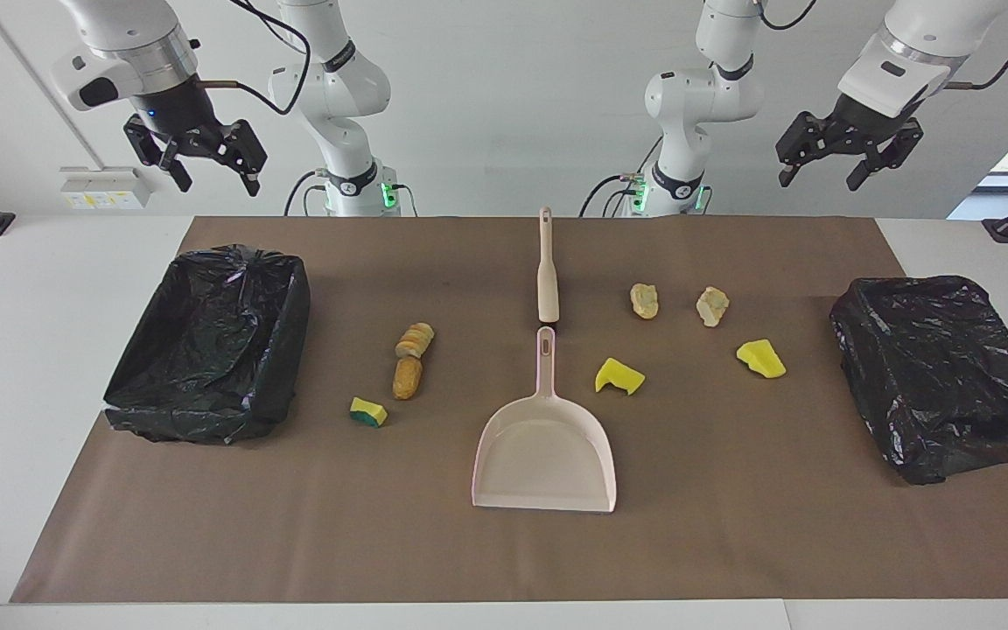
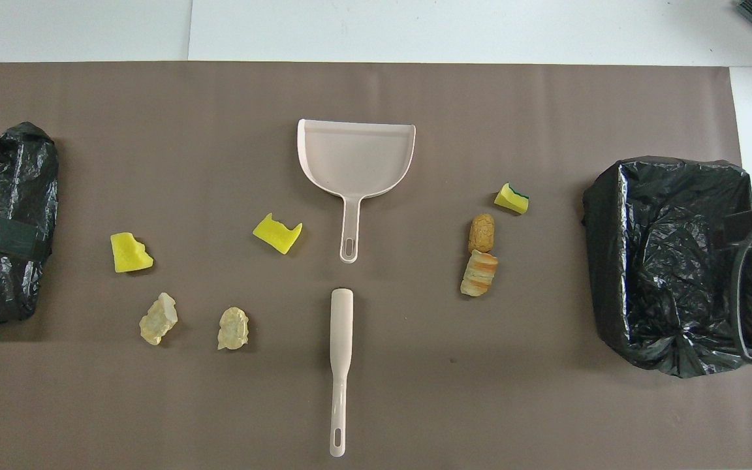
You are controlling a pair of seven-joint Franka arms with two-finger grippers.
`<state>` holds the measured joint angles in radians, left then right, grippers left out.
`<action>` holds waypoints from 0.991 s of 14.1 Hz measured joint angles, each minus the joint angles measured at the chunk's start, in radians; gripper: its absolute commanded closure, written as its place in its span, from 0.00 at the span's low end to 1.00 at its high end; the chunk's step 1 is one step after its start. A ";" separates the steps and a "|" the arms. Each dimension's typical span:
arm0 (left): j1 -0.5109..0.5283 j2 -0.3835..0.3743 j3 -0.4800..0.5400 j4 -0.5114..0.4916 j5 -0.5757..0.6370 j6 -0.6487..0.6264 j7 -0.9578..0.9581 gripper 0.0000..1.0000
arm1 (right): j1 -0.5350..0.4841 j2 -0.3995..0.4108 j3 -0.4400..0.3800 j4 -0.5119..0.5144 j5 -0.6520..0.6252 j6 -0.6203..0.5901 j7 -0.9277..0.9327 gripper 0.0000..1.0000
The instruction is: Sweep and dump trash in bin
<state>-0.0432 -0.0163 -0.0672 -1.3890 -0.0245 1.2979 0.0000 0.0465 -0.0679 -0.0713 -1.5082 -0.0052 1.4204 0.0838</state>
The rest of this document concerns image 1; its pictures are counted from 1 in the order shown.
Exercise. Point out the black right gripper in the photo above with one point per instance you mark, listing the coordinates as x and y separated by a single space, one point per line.
185 114

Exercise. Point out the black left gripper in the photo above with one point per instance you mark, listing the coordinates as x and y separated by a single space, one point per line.
858 122

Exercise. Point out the beige chunk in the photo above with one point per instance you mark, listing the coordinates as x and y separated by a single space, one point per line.
712 306
644 301

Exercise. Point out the sliced toy bread loaf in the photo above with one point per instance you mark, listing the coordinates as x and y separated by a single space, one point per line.
415 339

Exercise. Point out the brown oval toy bread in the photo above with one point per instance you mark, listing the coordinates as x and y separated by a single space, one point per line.
407 378

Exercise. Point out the yellow sponge with green pad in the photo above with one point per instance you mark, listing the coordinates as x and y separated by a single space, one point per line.
367 411

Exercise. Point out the notched yellow sponge piece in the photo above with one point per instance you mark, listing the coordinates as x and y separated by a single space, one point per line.
616 376

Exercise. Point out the beige hand brush black bristles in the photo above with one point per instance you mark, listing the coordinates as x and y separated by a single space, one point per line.
548 289

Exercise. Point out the beige plastic dustpan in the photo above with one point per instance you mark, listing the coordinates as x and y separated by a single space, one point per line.
543 455

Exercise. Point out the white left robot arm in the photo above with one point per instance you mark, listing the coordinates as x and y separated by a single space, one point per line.
696 96

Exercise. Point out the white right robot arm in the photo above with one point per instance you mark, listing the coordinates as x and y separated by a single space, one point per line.
329 87

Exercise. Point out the bin lined with black bag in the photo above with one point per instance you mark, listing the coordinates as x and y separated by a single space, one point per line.
206 350
933 376

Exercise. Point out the brown paper table mat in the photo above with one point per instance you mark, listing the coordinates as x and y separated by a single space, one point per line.
731 525

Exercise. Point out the white wall socket box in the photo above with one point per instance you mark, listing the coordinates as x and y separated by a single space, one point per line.
106 188

